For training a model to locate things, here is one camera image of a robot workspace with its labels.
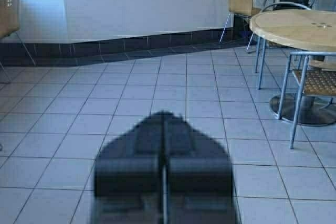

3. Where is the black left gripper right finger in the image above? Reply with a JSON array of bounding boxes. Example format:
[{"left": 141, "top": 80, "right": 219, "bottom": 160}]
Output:
[{"left": 163, "top": 112, "right": 239, "bottom": 223}]

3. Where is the wooden chair by wall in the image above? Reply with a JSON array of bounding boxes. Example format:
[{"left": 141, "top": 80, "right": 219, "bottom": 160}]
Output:
[{"left": 219, "top": 0, "right": 261, "bottom": 44}]

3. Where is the metal wicker seat chair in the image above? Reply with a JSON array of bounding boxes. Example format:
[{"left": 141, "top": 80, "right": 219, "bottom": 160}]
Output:
[{"left": 275, "top": 51, "right": 335, "bottom": 149}]

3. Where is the wooden chair at left edge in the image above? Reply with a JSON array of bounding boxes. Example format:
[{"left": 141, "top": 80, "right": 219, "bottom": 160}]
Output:
[{"left": 1, "top": 0, "right": 36, "bottom": 66}]

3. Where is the round wooden table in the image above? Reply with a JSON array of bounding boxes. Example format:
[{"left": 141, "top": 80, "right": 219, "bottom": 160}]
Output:
[{"left": 250, "top": 9, "right": 335, "bottom": 117}]

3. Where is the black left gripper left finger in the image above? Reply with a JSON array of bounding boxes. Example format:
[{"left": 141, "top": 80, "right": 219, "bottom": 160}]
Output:
[{"left": 91, "top": 112, "right": 165, "bottom": 223}]

